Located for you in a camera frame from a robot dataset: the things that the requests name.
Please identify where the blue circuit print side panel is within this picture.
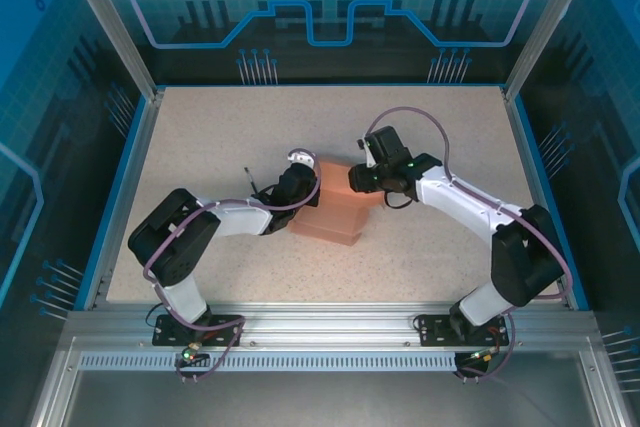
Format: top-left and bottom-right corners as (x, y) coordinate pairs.
(514, 0), (640, 348)
(0, 0), (151, 328)

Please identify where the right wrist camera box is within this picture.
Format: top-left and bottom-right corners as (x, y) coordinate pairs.
(356, 136), (377, 168)

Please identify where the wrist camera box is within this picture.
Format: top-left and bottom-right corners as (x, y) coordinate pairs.
(286, 147), (320, 171)
(356, 136), (377, 168)

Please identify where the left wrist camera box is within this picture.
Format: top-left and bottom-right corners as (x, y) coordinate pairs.
(286, 147), (320, 171)

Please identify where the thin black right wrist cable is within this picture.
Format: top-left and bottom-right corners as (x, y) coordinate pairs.
(380, 189), (417, 211)

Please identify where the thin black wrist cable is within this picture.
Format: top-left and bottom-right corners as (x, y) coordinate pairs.
(243, 165), (274, 198)
(380, 189), (417, 211)

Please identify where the thin black left wrist cable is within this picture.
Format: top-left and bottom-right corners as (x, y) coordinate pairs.
(243, 165), (274, 198)

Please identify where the blue aluminium table side rail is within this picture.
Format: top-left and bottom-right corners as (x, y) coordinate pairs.
(502, 89), (594, 311)
(74, 89), (164, 311)

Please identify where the aluminium mounting rail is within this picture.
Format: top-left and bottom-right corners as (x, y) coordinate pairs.
(64, 302), (599, 351)

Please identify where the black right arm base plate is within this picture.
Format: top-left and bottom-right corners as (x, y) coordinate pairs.
(414, 313), (510, 348)

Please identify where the slotted grey cable duct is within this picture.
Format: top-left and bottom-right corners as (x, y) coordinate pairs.
(78, 352), (459, 373)

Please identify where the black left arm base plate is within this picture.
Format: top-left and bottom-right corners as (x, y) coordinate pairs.
(151, 314), (245, 348)

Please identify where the left cable connector with light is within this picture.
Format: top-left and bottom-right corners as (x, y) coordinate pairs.
(180, 340), (210, 364)

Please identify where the cable connector with light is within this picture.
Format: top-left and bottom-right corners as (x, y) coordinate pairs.
(180, 340), (210, 364)
(467, 346), (502, 364)

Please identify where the right cable connector with light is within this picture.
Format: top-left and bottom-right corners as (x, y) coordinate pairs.
(467, 346), (502, 364)

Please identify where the aluminium frame post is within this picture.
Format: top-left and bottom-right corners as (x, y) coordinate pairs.
(501, 0), (604, 102)
(54, 0), (166, 101)

